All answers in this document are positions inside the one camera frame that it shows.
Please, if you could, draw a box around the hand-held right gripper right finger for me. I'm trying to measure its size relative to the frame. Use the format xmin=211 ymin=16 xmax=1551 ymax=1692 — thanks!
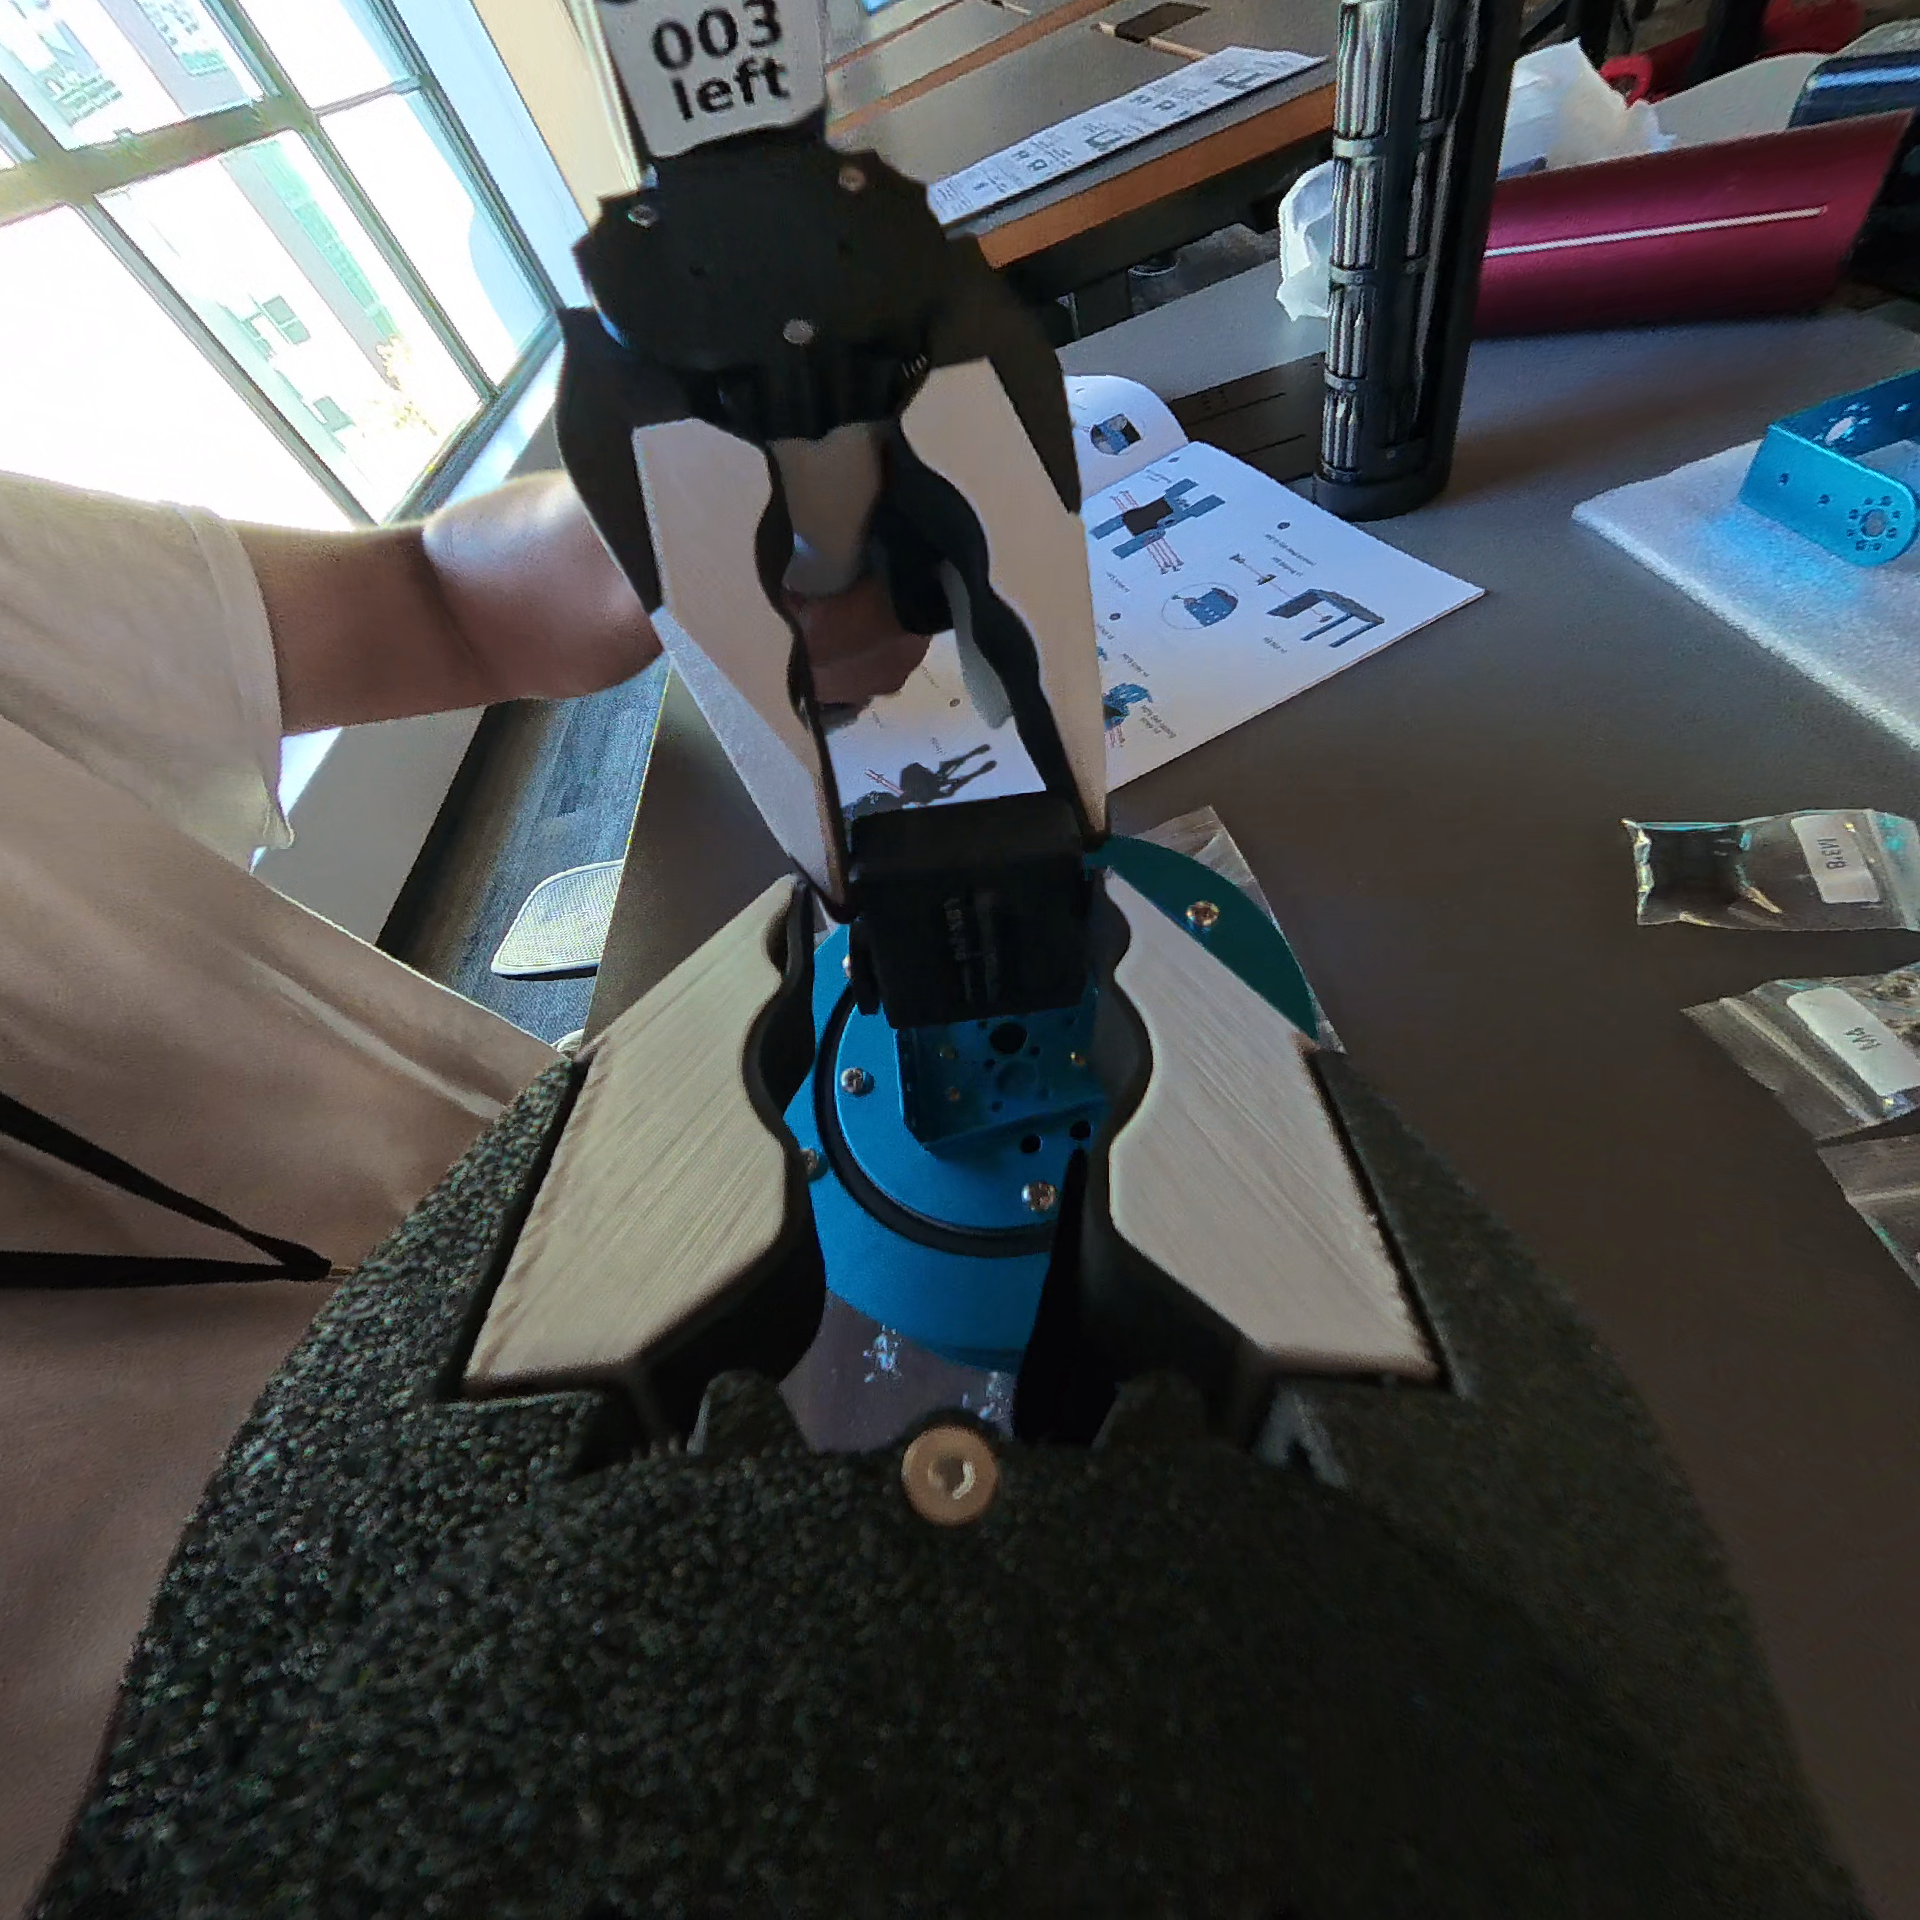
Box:
xmin=1016 ymin=869 xmax=1451 ymax=1458

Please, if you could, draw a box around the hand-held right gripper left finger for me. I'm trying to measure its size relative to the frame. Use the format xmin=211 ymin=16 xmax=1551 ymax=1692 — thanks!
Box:
xmin=454 ymin=875 xmax=833 ymax=1456

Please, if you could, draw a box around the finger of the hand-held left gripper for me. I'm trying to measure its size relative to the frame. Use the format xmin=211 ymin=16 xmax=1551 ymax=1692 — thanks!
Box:
xmin=630 ymin=421 xmax=861 ymax=923
xmin=901 ymin=358 xmax=1120 ymax=848

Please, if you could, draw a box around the teal round robot base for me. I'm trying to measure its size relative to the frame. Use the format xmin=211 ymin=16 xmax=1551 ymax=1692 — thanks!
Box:
xmin=783 ymin=833 xmax=1342 ymax=1373

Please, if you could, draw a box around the black servo with silver horn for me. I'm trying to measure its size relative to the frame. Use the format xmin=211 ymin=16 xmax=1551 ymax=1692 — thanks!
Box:
xmin=846 ymin=802 xmax=1097 ymax=1041

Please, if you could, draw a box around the person's left forearm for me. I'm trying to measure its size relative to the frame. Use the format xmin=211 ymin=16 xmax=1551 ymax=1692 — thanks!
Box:
xmin=268 ymin=473 xmax=672 ymax=738

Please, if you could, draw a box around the wooden-topped desk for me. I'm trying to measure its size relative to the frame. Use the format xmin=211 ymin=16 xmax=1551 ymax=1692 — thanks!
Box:
xmin=824 ymin=0 xmax=1336 ymax=302

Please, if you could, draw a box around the grey desk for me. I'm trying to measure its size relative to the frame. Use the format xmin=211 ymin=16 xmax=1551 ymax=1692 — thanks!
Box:
xmin=602 ymin=255 xmax=1920 ymax=1920

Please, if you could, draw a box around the person's left hand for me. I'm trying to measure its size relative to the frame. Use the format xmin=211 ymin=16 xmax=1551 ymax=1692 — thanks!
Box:
xmin=788 ymin=579 xmax=934 ymax=719

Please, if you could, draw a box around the white mesh office chair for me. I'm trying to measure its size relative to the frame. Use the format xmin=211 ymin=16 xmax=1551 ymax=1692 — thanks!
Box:
xmin=495 ymin=862 xmax=629 ymax=979

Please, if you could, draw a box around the large clear plastic bag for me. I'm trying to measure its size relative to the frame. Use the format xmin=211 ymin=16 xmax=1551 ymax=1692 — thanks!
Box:
xmin=788 ymin=809 xmax=1324 ymax=1458

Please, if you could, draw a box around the white instruction booklet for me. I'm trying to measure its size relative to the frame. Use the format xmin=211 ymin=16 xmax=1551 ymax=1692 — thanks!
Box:
xmin=840 ymin=374 xmax=1484 ymax=845

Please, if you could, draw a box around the white printed paper sheet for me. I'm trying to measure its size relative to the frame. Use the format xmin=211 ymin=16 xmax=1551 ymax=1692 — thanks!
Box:
xmin=932 ymin=47 xmax=1327 ymax=228

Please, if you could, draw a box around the black screwdriver bit holder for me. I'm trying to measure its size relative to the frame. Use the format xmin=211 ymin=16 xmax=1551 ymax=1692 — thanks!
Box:
xmin=1314 ymin=0 xmax=1523 ymax=523

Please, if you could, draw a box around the black chest harness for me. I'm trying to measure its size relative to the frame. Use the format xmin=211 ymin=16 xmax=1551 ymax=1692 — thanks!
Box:
xmin=0 ymin=1093 xmax=335 ymax=1295

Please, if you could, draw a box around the large paned window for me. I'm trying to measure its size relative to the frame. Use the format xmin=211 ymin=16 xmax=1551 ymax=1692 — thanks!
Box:
xmin=0 ymin=0 xmax=565 ymax=529

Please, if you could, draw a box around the spread of hardware bags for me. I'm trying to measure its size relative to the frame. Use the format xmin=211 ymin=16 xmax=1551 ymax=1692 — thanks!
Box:
xmin=1624 ymin=809 xmax=1920 ymax=1295

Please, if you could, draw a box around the white foam sheet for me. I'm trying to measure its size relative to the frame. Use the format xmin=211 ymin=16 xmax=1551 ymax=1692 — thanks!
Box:
xmin=1573 ymin=435 xmax=1920 ymax=715

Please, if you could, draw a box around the thin white plastic bag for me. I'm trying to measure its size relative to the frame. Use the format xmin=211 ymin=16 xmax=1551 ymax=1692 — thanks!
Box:
xmin=1275 ymin=39 xmax=1673 ymax=324

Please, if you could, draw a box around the red metal tube case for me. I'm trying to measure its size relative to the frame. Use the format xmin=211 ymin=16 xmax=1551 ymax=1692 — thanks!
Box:
xmin=1470 ymin=112 xmax=1913 ymax=338

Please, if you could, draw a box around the blue long metal plate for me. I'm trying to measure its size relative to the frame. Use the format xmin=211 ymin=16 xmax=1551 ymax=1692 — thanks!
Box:
xmin=1738 ymin=374 xmax=1920 ymax=571

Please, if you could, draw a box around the grey plastic case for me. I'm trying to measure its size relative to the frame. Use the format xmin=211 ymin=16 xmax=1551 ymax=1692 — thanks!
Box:
xmin=1795 ymin=54 xmax=1920 ymax=137

